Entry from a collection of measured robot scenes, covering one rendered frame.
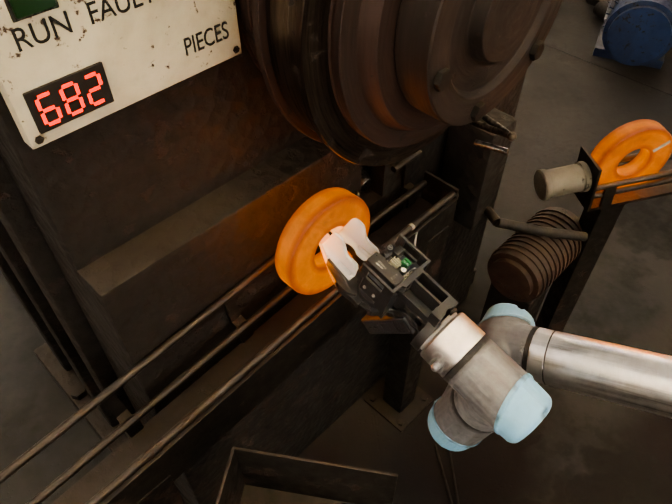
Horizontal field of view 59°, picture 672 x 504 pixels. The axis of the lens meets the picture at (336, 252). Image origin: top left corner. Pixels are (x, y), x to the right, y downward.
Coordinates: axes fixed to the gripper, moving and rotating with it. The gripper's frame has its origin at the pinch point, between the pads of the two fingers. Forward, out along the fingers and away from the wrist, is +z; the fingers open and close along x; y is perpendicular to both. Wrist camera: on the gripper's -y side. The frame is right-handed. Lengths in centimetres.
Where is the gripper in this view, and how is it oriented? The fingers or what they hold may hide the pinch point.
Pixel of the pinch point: (324, 232)
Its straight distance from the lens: 80.3
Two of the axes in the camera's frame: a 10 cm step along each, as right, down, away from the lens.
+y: 1.7, -5.1, -8.4
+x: -7.0, 5.3, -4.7
